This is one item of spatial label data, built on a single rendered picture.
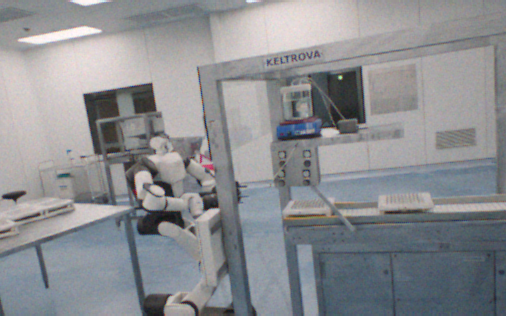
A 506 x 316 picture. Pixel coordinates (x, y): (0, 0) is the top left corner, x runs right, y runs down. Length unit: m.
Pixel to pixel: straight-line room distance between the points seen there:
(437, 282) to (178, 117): 6.08
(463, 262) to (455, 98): 5.55
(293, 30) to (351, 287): 5.63
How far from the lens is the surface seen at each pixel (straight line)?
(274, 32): 7.66
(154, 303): 2.98
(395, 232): 2.36
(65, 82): 8.74
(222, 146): 1.67
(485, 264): 2.50
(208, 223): 1.64
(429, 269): 2.49
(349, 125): 2.32
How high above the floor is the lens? 1.51
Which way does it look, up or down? 12 degrees down
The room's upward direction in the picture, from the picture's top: 8 degrees counter-clockwise
